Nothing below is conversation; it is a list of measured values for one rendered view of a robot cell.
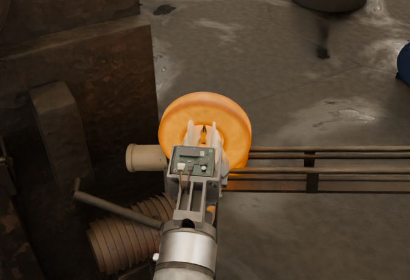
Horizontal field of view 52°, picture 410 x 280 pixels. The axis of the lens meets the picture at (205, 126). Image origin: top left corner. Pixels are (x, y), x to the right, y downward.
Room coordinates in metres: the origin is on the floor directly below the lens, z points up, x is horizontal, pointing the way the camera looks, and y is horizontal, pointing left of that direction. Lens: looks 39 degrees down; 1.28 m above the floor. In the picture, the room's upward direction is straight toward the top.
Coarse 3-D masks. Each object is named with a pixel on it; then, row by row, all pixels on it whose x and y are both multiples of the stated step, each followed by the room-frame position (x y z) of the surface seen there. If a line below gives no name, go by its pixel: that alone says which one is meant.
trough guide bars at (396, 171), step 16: (304, 160) 0.65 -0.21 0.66; (240, 176) 0.59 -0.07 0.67; (256, 176) 0.59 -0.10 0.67; (272, 176) 0.59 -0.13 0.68; (288, 176) 0.58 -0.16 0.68; (304, 176) 0.58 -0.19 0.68; (320, 176) 0.58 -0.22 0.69; (336, 176) 0.57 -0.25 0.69; (352, 176) 0.57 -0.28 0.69; (368, 176) 0.57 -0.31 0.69; (384, 176) 0.57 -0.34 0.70; (400, 176) 0.56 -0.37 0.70
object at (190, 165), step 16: (176, 160) 0.42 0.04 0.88; (192, 160) 0.42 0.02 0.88; (208, 160) 0.42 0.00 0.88; (176, 176) 0.39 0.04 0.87; (192, 176) 0.39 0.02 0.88; (208, 176) 0.39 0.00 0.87; (176, 192) 0.40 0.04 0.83; (192, 192) 0.37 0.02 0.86; (208, 192) 0.40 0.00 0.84; (176, 208) 0.36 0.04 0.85; (192, 208) 0.37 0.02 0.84; (176, 224) 0.34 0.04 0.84; (192, 224) 0.37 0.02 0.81; (208, 224) 0.34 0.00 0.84
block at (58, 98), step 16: (32, 96) 0.69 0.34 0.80; (48, 96) 0.68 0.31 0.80; (64, 96) 0.68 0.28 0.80; (48, 112) 0.64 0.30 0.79; (64, 112) 0.65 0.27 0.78; (48, 128) 0.64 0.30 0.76; (64, 128) 0.65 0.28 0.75; (80, 128) 0.67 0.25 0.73; (48, 144) 0.63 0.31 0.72; (64, 144) 0.65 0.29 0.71; (80, 144) 0.66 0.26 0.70; (64, 160) 0.64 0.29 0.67; (80, 160) 0.66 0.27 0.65; (64, 176) 0.64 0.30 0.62; (80, 176) 0.65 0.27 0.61; (64, 192) 0.63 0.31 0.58
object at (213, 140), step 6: (204, 126) 0.53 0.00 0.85; (210, 126) 0.53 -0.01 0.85; (210, 132) 0.52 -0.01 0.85; (216, 132) 0.51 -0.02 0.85; (210, 138) 0.51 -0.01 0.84; (216, 138) 0.50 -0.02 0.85; (210, 144) 0.50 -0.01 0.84; (216, 144) 0.49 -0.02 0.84; (216, 150) 0.49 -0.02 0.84; (216, 156) 0.47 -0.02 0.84; (216, 162) 0.46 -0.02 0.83
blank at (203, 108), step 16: (192, 96) 0.55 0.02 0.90; (208, 96) 0.54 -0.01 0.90; (224, 96) 0.55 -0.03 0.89; (176, 112) 0.53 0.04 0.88; (192, 112) 0.53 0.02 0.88; (208, 112) 0.52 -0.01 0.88; (224, 112) 0.52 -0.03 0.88; (240, 112) 0.53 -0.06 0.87; (160, 128) 0.53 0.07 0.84; (176, 128) 0.53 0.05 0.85; (224, 128) 0.52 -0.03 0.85; (240, 128) 0.52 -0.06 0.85; (160, 144) 0.53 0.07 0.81; (176, 144) 0.53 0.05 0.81; (224, 144) 0.52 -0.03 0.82; (240, 144) 0.52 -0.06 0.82; (240, 160) 0.52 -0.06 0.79
